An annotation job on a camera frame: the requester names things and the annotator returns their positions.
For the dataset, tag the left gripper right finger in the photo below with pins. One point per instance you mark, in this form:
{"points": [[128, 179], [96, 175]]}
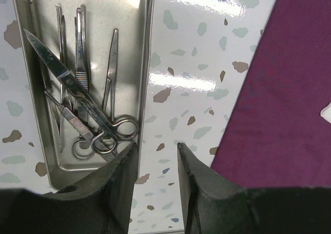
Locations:
{"points": [[213, 204]]}

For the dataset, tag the steel scalpel handle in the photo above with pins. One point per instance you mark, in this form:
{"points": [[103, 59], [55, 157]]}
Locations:
{"points": [[86, 135]]}

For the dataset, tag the purple cloth mat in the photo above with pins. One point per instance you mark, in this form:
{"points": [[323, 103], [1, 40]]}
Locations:
{"points": [[276, 135]]}

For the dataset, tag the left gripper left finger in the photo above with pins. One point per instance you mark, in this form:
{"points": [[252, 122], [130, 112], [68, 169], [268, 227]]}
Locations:
{"points": [[98, 203]]}

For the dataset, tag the metal instrument tray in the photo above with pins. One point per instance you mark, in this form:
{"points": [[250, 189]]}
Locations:
{"points": [[133, 20]]}

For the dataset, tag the steel hemostat clamp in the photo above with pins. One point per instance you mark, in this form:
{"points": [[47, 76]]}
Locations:
{"points": [[112, 63]]}

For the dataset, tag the steel surgical scissors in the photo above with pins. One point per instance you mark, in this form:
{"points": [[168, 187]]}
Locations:
{"points": [[65, 77]]}

